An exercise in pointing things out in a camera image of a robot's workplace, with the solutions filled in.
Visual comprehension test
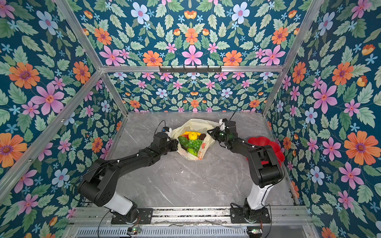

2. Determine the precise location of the yellowish translucent plastic bag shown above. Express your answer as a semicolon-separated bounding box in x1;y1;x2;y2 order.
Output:
170;119;220;161

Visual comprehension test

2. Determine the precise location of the red flower-shaped plastic plate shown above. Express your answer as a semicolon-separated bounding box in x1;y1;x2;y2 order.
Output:
248;136;285;165

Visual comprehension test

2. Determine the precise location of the black hook rail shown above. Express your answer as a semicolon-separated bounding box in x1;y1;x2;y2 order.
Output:
159;66;222;73

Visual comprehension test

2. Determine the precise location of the yellow banana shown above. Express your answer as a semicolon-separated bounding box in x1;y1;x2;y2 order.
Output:
182;131;201;136

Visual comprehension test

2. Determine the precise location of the dark brown fruit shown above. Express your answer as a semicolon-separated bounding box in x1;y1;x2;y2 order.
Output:
198;133;206;140

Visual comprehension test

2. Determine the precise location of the dark green avocado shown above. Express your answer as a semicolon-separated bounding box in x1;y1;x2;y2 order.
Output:
178;136;189;147

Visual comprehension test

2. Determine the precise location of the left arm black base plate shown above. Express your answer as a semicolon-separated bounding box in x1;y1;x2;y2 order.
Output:
111;208;153;225

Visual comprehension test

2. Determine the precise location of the green grape bunch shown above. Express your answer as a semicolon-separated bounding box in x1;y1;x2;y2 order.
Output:
187;139;203;151

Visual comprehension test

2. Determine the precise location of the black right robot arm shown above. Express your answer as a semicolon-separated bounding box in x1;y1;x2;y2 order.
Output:
207;119;284;211

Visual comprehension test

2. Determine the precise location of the aluminium frame rail base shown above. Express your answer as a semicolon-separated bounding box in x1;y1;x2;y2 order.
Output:
63;205;319;238

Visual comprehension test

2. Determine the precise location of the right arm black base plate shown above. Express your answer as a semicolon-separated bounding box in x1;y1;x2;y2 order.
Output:
230;207;271;224

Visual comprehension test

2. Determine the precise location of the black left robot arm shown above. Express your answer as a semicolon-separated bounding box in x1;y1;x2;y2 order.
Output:
78;132;179;217

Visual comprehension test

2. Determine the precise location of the light green custard apple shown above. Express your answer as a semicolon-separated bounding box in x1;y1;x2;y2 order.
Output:
187;148;198;157

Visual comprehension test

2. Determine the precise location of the yellow bumpy fruit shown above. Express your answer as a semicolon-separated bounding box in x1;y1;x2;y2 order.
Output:
189;134;198;140

